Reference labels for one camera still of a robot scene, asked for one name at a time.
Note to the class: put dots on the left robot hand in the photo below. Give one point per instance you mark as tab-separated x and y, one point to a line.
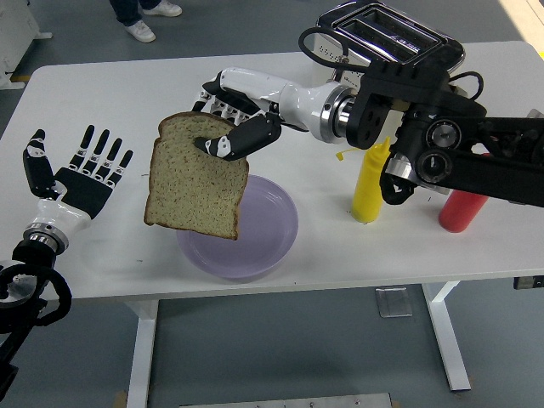
83	193

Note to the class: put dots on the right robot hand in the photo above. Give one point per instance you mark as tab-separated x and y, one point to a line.
293	104

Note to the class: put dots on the cream and chrome toaster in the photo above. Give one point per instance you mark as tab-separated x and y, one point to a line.
374	32

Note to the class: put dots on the slice of bread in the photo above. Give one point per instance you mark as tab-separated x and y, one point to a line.
191	195

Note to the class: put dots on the purple round plate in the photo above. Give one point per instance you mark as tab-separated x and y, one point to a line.
263	238

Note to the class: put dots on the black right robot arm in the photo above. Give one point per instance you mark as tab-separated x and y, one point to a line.
404	83

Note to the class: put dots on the white machine housing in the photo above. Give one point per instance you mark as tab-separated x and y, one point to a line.
17	38

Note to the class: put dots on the small silver floor plate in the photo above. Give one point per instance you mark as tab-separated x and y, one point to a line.
393	302

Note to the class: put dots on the long silver metal plate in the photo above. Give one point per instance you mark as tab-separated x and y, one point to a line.
285	401

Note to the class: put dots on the yellow squeeze bottle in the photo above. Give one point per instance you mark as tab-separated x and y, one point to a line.
367	195

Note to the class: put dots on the white table leg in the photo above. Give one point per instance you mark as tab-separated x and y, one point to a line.
446	340
142	348

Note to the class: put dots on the red squeeze bottle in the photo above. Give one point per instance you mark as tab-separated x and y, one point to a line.
461	212

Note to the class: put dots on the brown floor tape piece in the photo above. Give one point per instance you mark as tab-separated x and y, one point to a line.
120	400

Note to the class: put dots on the black table control box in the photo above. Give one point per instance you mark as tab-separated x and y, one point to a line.
529	282

